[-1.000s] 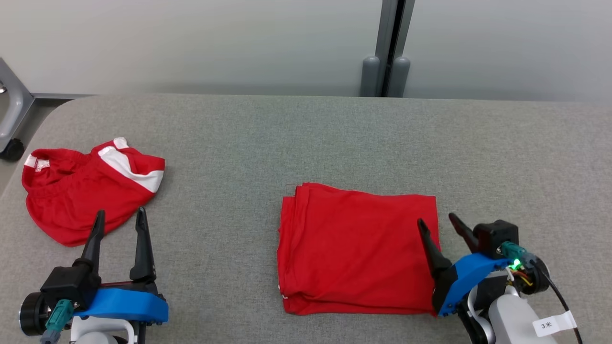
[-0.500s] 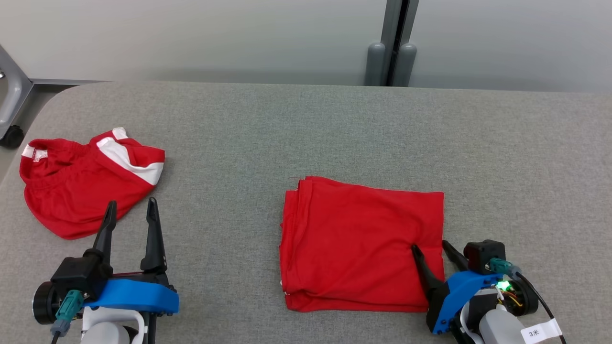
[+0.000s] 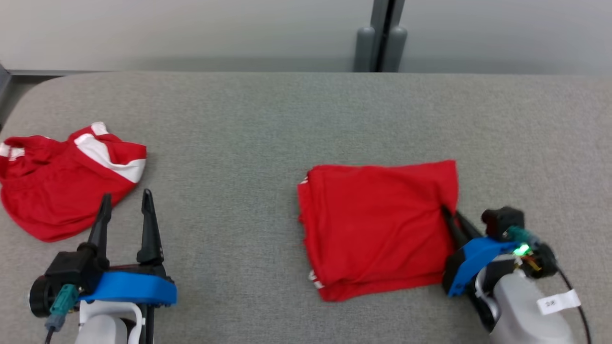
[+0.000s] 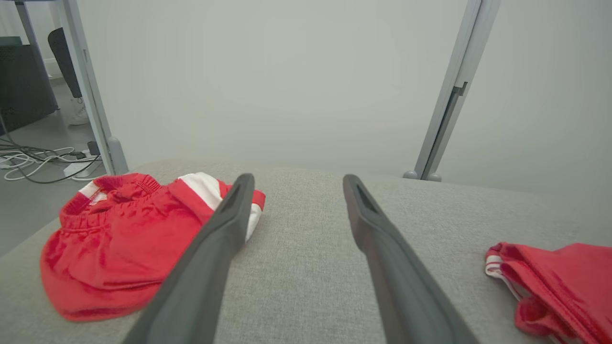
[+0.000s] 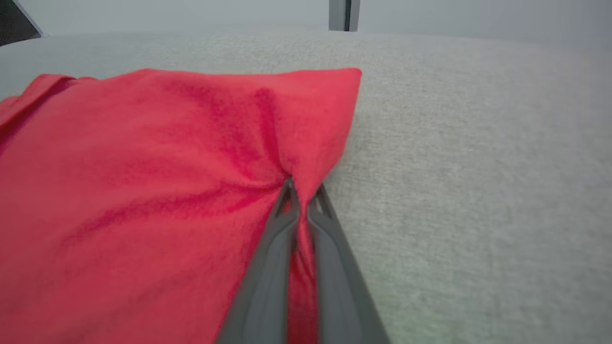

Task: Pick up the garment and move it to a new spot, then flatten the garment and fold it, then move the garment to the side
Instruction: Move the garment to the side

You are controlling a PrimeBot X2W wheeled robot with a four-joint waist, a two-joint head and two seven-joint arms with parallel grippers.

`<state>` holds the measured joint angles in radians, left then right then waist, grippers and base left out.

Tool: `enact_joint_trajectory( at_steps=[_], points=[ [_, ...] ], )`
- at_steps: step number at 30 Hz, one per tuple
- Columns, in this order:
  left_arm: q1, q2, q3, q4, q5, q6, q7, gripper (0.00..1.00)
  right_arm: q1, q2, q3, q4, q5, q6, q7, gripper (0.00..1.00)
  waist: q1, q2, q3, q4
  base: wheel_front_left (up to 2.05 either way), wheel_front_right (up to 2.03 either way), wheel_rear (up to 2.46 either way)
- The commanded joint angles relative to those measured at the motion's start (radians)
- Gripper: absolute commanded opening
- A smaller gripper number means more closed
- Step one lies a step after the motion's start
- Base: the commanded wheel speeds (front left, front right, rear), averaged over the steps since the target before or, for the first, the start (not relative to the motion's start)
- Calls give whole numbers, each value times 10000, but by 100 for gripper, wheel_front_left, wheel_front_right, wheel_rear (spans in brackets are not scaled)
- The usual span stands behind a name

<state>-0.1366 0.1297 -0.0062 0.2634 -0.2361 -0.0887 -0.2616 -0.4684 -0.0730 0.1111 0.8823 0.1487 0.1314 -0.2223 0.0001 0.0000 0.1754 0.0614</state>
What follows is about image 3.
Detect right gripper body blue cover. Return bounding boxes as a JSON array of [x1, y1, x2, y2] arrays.
[[442, 237, 558, 333]]

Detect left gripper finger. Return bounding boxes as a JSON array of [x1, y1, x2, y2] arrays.
[[87, 193, 113, 268], [137, 188, 165, 266]]

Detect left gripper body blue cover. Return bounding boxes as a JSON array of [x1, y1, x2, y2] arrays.
[[29, 264, 178, 344]]

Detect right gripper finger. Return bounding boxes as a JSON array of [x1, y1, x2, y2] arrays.
[[440, 205, 472, 250], [453, 211, 483, 241]]

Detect red shorts white side panels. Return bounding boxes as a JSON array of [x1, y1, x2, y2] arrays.
[[0, 122, 147, 243]]

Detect red Bulls 23 jersey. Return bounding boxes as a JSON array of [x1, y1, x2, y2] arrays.
[[297, 160, 459, 302]]

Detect grey rounded partition foot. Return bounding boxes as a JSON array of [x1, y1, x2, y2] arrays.
[[354, 26, 376, 72], [385, 26, 408, 72]]

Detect left camera cable teal plug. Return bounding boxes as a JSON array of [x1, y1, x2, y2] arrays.
[[44, 284, 80, 344]]

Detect white paper cable label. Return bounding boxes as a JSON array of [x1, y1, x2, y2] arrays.
[[536, 289, 582, 316]]

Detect grey vertical partition frame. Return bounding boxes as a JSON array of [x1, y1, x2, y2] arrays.
[[371, 0, 406, 72]]

